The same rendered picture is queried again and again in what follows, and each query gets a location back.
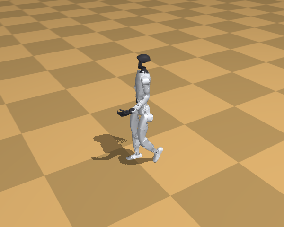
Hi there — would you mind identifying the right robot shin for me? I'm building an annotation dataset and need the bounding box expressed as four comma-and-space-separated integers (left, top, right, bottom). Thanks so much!
132, 134, 140, 155

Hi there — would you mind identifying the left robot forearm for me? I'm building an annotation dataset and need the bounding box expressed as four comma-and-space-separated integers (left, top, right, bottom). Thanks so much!
131, 96, 149, 114

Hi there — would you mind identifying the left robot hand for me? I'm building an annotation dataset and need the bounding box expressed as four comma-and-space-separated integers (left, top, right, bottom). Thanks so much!
117, 108, 135, 117

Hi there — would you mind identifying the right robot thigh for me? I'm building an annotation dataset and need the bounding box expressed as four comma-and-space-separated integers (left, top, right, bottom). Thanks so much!
130, 111, 140, 138

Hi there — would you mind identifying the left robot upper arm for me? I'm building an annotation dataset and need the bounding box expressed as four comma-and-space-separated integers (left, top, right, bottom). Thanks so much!
141, 76, 150, 99

